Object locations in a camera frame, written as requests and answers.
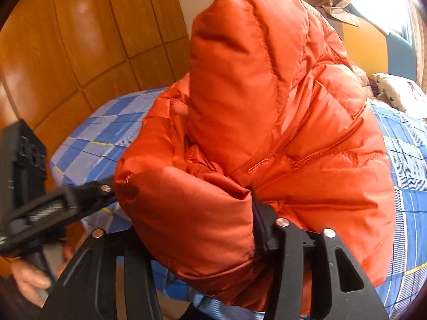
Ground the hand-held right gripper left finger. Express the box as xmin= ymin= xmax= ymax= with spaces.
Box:
xmin=38 ymin=228 xmax=164 ymax=320

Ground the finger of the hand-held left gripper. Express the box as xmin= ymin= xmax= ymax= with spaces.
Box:
xmin=72 ymin=181 xmax=117 ymax=214

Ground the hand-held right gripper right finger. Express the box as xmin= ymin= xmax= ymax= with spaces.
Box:
xmin=250 ymin=193 xmax=389 ymax=320

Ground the orange down jacket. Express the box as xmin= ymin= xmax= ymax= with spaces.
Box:
xmin=113 ymin=0 xmax=397 ymax=314

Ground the person's left hand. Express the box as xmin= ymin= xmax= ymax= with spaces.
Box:
xmin=11 ymin=243 xmax=77 ymax=299

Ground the blue checkered bed sheet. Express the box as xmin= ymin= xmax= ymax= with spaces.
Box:
xmin=49 ymin=87 xmax=427 ymax=320

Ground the wooden panelled wardrobe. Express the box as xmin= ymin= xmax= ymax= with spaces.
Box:
xmin=0 ymin=0 xmax=191 ymax=241

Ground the white printed pillow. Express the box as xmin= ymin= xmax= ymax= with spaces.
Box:
xmin=371 ymin=73 xmax=427 ymax=119

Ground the grey yellow blue headboard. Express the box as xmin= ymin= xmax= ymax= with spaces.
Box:
xmin=342 ymin=20 xmax=417 ymax=84

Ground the pale cloth on headboard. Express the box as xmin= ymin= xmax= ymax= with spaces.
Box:
xmin=314 ymin=0 xmax=361 ymax=27

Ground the pale patterned curtain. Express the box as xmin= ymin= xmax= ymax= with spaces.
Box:
xmin=405 ymin=0 xmax=427 ymax=87

